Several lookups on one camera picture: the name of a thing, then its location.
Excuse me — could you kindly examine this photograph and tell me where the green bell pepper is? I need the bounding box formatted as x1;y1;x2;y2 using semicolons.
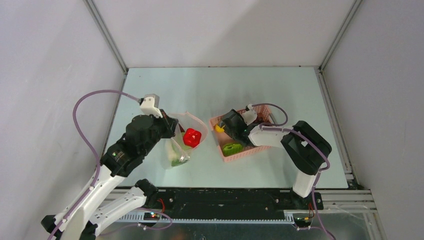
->
221;142;244;157

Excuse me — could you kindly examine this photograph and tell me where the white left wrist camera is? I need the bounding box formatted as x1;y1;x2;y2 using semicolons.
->
139;94;163;119

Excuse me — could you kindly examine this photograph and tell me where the white radish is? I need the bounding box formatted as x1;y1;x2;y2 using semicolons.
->
165;139;180;163

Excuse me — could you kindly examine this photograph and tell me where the left aluminium frame post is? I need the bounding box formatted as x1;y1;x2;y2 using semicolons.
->
83;0;129;75

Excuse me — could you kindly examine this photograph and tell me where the aluminium frame post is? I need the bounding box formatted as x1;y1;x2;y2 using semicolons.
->
83;0;129;75
318;0;363;73

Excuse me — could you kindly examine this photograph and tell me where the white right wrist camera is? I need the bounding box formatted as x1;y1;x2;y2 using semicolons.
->
241;104;258;125

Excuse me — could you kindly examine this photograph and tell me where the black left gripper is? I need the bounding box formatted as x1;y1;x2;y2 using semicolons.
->
140;108;179;156

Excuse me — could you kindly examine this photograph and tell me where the red bell pepper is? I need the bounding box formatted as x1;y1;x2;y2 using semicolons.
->
182;128;202;148

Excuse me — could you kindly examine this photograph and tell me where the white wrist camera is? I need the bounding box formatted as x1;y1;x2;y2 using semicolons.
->
139;94;163;119
241;104;258;125

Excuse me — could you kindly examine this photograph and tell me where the pink perforated plastic basket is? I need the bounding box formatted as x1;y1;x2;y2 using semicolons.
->
208;105;274;162

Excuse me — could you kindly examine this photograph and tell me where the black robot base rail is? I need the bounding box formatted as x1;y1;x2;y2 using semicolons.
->
142;187;324;221

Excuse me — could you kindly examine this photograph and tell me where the clear zip top bag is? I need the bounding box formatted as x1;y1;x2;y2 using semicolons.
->
161;111;208;170

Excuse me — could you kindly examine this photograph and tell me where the right aluminium frame post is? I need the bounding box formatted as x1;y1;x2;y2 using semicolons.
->
318;0;363;73

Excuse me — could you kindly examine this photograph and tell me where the green leafy lettuce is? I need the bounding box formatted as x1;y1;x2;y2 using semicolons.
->
170;132;193;168

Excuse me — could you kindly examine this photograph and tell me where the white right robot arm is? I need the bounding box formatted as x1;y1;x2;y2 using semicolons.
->
216;109;332;209

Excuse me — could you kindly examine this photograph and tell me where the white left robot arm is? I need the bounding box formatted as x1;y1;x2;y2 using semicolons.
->
41;113;179;240

